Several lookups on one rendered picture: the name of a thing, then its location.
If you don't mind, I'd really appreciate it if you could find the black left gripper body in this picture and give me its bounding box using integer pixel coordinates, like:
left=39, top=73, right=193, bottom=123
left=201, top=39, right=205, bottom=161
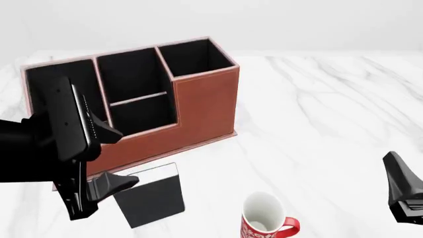
left=52, top=83, right=102, bottom=221

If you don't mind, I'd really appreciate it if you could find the red patterned mug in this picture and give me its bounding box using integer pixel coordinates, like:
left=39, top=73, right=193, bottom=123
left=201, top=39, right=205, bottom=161
left=239, top=190, right=301, bottom=238

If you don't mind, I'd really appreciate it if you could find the red-brown desk caddy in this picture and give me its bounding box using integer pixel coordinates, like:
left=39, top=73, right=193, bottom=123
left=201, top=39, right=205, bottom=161
left=20, top=36, right=241, bottom=192

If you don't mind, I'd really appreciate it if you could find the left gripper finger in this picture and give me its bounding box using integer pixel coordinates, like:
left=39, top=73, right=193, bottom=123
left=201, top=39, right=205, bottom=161
left=87, top=171, right=140, bottom=202
left=88, top=110, right=124, bottom=145

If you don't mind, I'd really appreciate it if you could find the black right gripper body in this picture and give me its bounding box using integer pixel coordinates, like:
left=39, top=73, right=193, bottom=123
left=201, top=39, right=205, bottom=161
left=389, top=193, right=423, bottom=223

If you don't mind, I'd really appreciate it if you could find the black book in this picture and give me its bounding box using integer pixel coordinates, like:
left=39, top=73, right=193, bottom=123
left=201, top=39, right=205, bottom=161
left=112, top=162, right=186, bottom=229

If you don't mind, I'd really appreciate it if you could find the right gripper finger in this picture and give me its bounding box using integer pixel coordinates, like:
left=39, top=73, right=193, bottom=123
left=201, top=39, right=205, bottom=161
left=382, top=151, right=423, bottom=204

